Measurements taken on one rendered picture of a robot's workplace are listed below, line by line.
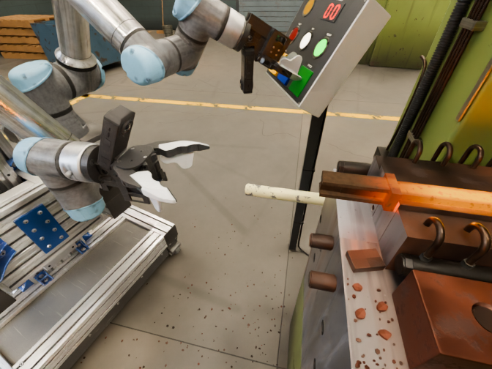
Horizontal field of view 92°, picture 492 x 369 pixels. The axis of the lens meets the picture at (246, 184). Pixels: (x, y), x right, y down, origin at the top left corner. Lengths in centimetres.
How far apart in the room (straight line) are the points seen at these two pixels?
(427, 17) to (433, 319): 500
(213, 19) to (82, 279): 119
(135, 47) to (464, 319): 63
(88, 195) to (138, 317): 92
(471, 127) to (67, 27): 103
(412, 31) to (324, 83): 449
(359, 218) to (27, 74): 95
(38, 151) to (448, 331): 63
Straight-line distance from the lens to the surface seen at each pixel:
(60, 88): 101
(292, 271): 143
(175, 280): 145
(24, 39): 728
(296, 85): 77
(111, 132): 42
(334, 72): 73
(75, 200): 61
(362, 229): 45
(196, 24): 64
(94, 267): 140
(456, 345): 33
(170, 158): 48
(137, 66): 57
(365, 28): 74
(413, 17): 515
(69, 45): 100
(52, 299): 141
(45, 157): 55
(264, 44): 68
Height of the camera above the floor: 124
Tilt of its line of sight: 41 degrees down
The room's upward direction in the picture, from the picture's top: 1 degrees counter-clockwise
